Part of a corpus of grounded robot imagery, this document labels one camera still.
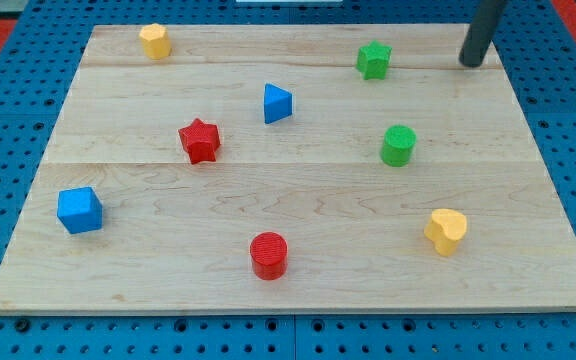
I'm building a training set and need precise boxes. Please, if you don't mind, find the blue cube block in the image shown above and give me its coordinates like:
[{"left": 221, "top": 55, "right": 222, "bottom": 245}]
[{"left": 57, "top": 187, "right": 103, "bottom": 234}]

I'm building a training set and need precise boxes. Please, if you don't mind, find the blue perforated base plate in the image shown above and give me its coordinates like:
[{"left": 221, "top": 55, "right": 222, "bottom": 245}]
[{"left": 0, "top": 1, "right": 576, "bottom": 359}]

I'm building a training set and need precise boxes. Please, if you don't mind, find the green star block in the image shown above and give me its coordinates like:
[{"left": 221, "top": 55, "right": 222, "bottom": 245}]
[{"left": 356, "top": 41, "right": 392, "bottom": 80}]

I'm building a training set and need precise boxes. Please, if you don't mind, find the yellow hexagon block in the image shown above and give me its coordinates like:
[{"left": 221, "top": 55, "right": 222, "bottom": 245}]
[{"left": 139, "top": 23, "right": 172, "bottom": 60}]

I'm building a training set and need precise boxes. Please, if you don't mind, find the wooden board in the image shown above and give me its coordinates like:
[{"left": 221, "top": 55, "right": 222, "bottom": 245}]
[{"left": 0, "top": 24, "right": 576, "bottom": 316}]

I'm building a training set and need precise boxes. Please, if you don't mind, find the red cylinder block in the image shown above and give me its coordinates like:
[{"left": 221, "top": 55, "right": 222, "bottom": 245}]
[{"left": 249, "top": 232, "right": 288, "bottom": 281}]

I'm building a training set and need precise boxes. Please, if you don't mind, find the green cylinder block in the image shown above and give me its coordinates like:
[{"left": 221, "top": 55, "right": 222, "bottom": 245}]
[{"left": 380, "top": 125, "right": 417, "bottom": 167}]

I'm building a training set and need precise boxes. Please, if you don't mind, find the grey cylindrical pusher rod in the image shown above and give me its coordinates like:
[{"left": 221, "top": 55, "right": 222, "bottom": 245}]
[{"left": 459, "top": 0, "right": 508, "bottom": 68}]

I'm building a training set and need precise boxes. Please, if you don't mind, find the blue triangle block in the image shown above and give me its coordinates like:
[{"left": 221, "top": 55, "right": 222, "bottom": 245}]
[{"left": 263, "top": 83, "right": 293, "bottom": 124}]

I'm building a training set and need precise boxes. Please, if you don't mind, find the red star block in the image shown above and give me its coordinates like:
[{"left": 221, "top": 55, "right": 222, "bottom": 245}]
[{"left": 178, "top": 118, "right": 221, "bottom": 164}]

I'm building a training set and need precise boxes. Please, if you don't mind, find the yellow heart block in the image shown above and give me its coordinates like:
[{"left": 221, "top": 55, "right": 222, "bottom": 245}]
[{"left": 423, "top": 208, "right": 468, "bottom": 257}]

